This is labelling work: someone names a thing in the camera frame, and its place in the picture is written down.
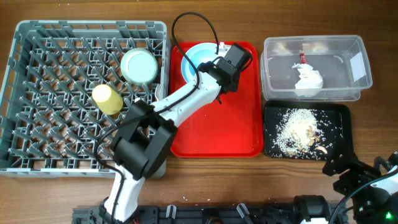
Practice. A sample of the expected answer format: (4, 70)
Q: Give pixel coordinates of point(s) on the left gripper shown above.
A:
(237, 78)

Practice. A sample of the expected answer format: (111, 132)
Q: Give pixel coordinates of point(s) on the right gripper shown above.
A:
(359, 175)

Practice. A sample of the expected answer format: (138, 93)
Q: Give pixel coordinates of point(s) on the white plastic fork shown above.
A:
(158, 92)

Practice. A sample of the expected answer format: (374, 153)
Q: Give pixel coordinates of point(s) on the rice food waste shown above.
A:
(298, 136)

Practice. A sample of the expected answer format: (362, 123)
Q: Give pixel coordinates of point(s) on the red snack wrapper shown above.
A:
(303, 58)

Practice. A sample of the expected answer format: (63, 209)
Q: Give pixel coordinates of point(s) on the white napkin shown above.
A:
(310, 81)

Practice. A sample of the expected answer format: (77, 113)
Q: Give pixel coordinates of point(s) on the green bowl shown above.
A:
(139, 66)

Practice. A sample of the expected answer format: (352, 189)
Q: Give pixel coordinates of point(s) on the yellow plastic cup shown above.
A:
(107, 99)

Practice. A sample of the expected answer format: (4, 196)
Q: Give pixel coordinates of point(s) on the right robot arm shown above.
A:
(372, 189)

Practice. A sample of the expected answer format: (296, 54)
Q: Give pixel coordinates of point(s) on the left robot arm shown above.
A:
(144, 139)

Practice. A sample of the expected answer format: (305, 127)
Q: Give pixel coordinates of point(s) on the grey dishwasher rack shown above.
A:
(49, 120)

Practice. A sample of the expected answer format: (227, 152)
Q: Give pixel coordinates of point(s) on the red plastic tray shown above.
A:
(231, 127)

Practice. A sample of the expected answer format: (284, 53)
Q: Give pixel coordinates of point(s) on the black tray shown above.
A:
(333, 119)

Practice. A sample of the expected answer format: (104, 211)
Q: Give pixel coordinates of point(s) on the clear plastic bin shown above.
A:
(341, 60)

